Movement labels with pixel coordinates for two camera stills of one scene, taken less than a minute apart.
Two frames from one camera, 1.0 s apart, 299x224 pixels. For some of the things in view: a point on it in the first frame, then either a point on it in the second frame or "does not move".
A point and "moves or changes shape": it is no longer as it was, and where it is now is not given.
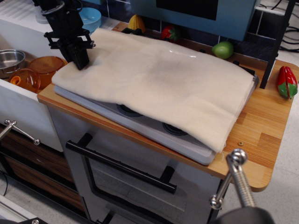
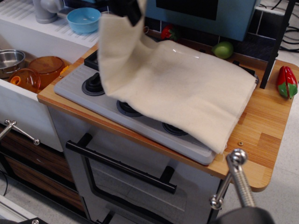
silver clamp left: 9,124 does not move
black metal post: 288,11 does not move
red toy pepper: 287,83 does not move
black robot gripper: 68,33 → 130,8
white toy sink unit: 23,27 does not move
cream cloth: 196,96 moves or changes shape
